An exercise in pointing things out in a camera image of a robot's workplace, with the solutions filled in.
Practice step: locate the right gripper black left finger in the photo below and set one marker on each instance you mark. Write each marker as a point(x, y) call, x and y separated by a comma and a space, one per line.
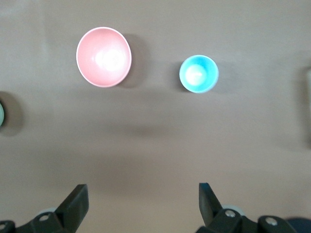
point(70, 208)

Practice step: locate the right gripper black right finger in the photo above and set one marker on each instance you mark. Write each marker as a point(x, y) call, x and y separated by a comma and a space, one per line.
point(211, 211)

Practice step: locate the sage green bowl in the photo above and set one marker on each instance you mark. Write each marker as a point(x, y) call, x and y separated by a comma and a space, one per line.
point(1, 115)

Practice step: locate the pink bowl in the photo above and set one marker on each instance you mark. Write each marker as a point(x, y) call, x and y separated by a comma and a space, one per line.
point(103, 57)

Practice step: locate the light blue cup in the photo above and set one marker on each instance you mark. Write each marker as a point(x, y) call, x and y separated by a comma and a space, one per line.
point(198, 74)

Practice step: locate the clear plastic food container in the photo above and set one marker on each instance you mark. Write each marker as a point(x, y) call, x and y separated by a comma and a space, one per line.
point(308, 109)

